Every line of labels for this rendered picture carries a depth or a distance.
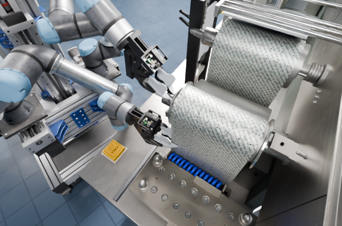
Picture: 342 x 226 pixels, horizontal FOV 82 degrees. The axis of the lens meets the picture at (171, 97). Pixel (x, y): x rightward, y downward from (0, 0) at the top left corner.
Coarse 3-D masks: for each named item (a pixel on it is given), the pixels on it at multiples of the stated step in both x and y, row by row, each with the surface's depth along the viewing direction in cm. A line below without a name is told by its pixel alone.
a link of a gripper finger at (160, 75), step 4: (156, 72) 60; (160, 72) 59; (164, 72) 58; (156, 76) 59; (160, 76) 60; (164, 76) 59; (168, 76) 58; (172, 76) 57; (160, 80) 60; (164, 80) 60; (168, 80) 59; (172, 80) 58; (168, 84) 60; (168, 88) 60; (172, 88) 61; (168, 92) 61; (172, 92) 61
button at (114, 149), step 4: (112, 140) 89; (112, 144) 88; (116, 144) 88; (120, 144) 88; (108, 148) 87; (112, 148) 87; (116, 148) 87; (120, 148) 87; (124, 148) 87; (104, 152) 85; (108, 152) 85; (112, 152) 85; (116, 152) 85; (120, 152) 86; (108, 156) 85; (112, 156) 84; (116, 156) 84
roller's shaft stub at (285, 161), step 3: (267, 144) 51; (267, 147) 51; (264, 150) 51; (267, 150) 51; (267, 153) 51; (270, 153) 51; (273, 153) 50; (273, 156) 51; (276, 156) 50; (279, 156) 50; (279, 159) 50; (282, 159) 50; (285, 159) 49; (282, 162) 50; (285, 162) 49; (288, 162) 48
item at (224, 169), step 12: (180, 132) 61; (180, 144) 67; (192, 144) 62; (192, 156) 68; (204, 156) 63; (216, 156) 58; (204, 168) 69; (216, 168) 64; (228, 168) 59; (240, 168) 55; (228, 180) 64
